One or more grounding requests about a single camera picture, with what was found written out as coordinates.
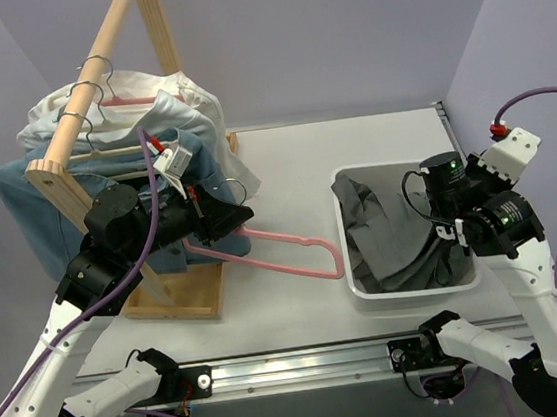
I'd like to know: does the pink hanger front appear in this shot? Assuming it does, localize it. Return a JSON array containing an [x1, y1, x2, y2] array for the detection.
[[177, 166, 344, 297]]

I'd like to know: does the pink hanger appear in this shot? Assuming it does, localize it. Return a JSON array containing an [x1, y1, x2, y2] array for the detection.
[[99, 69, 181, 107], [177, 166, 344, 297]]

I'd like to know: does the blue denim garment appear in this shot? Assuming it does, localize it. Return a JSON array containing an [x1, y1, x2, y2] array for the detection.
[[0, 128, 252, 281]]

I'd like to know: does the cream hanger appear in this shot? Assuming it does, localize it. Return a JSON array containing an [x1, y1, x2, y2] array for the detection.
[[67, 138, 148, 191]]

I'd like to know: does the grey pleated skirt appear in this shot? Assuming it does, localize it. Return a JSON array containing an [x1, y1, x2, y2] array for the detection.
[[330, 172, 475, 294]]

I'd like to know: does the light white shirt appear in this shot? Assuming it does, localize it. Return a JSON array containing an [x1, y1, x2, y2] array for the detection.
[[82, 91, 216, 148]]

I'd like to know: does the wire hanger white shirt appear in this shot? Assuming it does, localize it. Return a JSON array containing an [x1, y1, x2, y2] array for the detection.
[[77, 104, 152, 139]]

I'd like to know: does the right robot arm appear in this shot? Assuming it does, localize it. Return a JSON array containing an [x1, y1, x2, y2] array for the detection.
[[418, 150, 557, 417]]

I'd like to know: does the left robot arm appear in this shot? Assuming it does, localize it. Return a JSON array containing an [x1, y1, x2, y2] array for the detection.
[[0, 184, 254, 417]]

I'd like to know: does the pink hanger rear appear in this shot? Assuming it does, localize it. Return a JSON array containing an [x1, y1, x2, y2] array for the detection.
[[99, 69, 181, 107]]

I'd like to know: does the wooden clothes rack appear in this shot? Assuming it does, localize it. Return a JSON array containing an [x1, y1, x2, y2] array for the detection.
[[4, 0, 260, 341]]

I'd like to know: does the cream white garment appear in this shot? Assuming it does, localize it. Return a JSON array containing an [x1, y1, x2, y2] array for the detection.
[[25, 56, 264, 226]]

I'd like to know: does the white plastic basket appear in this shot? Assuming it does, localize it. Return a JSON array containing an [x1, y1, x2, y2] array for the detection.
[[330, 161, 481, 310]]

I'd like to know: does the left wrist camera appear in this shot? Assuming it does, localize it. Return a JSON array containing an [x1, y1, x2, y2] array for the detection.
[[146, 138, 193, 199]]

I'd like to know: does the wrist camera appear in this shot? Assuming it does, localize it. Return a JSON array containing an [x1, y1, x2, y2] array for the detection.
[[146, 138, 193, 199], [478, 127, 542, 185]]

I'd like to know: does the aluminium front rail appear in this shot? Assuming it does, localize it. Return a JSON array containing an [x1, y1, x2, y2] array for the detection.
[[75, 323, 534, 417]]

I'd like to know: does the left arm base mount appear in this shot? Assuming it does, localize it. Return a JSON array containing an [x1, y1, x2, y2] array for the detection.
[[143, 365, 213, 417]]

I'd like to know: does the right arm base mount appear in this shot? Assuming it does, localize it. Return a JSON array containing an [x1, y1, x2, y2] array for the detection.
[[387, 336, 463, 400]]

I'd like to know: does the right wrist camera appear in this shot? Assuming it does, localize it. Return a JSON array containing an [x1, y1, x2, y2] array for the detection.
[[478, 127, 542, 185]]

